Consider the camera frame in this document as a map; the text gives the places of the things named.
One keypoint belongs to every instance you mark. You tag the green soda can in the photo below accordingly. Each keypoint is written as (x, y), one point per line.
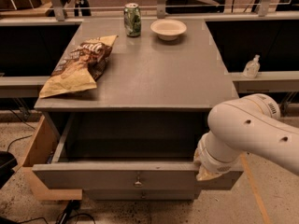
(132, 19)

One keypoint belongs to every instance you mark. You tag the black object at left edge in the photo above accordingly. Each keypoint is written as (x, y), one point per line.
(7, 163)

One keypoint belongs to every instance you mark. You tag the light wooden side box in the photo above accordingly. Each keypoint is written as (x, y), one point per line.
(42, 144)

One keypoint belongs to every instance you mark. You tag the grey top drawer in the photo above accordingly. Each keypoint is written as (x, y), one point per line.
(137, 151)

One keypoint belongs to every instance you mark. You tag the grey drawer cabinet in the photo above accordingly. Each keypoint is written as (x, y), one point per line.
(147, 74)

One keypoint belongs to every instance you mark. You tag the grey shelf rail right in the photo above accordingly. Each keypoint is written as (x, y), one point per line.
(283, 81)

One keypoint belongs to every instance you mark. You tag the grey shelf rail left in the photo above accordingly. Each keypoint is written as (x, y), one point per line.
(21, 87)

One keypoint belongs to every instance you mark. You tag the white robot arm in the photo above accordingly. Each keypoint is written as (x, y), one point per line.
(248, 124)

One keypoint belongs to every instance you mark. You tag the grey shelf rail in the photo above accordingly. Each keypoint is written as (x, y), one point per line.
(21, 87)
(283, 81)

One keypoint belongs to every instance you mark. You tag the grey drawer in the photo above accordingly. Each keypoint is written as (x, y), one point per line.
(160, 194)
(137, 151)

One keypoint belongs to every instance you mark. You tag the grey bottom drawer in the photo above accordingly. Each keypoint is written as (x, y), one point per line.
(160, 194)

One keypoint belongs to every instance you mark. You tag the white paper bowl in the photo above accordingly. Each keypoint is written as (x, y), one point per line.
(168, 30)

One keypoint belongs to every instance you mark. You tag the brown yellow chip bag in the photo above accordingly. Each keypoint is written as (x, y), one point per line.
(81, 68)

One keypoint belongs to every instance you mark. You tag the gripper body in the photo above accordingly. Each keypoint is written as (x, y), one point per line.
(209, 160)

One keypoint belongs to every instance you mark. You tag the clear sanitizer bottle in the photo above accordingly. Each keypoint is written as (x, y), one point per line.
(252, 67)

